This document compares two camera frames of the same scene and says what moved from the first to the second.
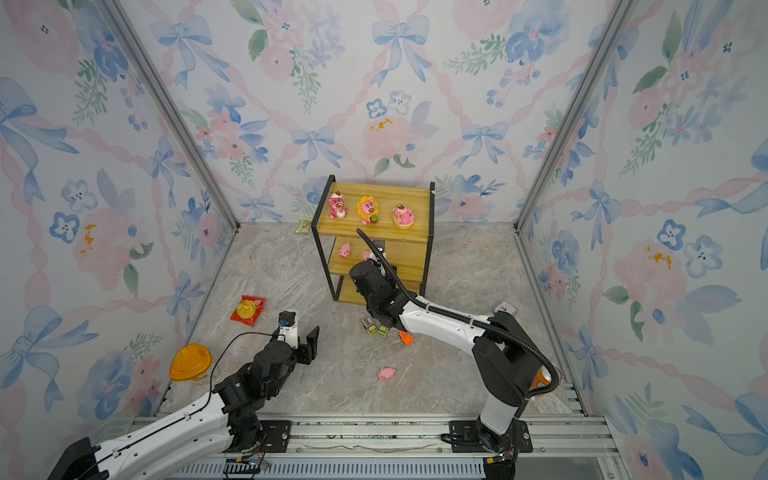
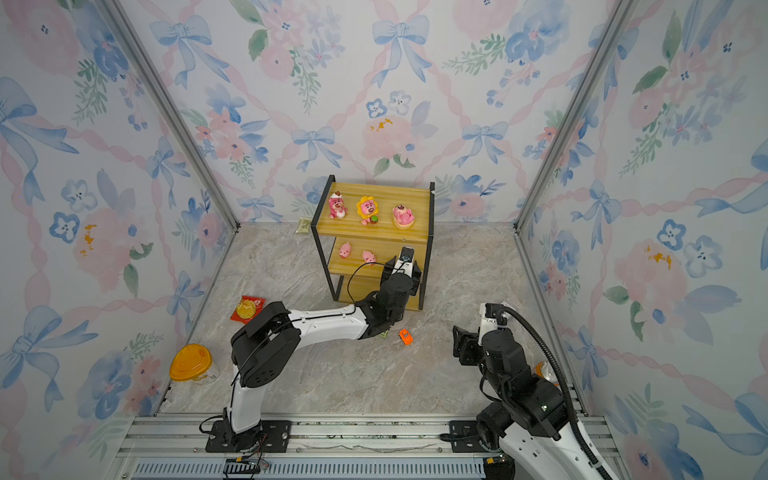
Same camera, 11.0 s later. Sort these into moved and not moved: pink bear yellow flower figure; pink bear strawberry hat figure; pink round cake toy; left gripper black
Moved: left gripper black
Not moved: pink round cake toy; pink bear strawberry hat figure; pink bear yellow flower figure
